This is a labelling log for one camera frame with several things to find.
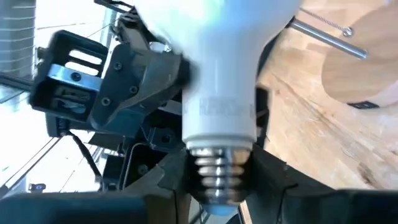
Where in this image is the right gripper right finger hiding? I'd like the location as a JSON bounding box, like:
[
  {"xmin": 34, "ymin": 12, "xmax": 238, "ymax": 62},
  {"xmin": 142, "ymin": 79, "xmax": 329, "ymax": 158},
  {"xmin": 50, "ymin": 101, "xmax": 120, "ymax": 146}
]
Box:
[{"xmin": 245, "ymin": 144, "xmax": 398, "ymax": 224}]

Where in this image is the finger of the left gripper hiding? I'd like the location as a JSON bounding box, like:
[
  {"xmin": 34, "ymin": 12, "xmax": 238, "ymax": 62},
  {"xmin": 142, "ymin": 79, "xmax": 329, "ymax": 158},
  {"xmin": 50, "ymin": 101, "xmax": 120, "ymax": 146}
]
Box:
[
  {"xmin": 89, "ymin": 42, "xmax": 191, "ymax": 132},
  {"xmin": 256, "ymin": 17, "xmax": 295, "ymax": 147}
]

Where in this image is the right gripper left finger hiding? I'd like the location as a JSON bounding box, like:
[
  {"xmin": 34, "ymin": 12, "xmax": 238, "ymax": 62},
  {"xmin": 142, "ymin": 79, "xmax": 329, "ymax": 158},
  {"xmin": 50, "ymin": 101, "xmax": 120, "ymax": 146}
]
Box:
[{"xmin": 0, "ymin": 147, "xmax": 192, "ymax": 224}]

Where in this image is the thin black cable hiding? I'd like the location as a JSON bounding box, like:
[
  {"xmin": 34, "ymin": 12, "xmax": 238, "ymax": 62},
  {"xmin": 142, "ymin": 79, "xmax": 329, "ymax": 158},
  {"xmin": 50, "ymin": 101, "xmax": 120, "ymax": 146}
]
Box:
[{"xmin": 65, "ymin": 130, "xmax": 104, "ymax": 187}]

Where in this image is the white LED lightbulb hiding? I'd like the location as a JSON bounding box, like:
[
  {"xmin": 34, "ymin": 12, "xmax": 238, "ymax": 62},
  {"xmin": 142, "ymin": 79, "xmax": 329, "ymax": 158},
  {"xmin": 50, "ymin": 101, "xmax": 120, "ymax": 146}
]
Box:
[{"xmin": 133, "ymin": 0, "xmax": 302, "ymax": 216}]

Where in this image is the wooden base table lamp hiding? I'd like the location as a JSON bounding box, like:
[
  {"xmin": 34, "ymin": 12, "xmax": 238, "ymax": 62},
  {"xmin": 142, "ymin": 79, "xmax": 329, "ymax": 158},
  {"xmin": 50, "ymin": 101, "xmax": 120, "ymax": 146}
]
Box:
[{"xmin": 287, "ymin": 0, "xmax": 398, "ymax": 110}]

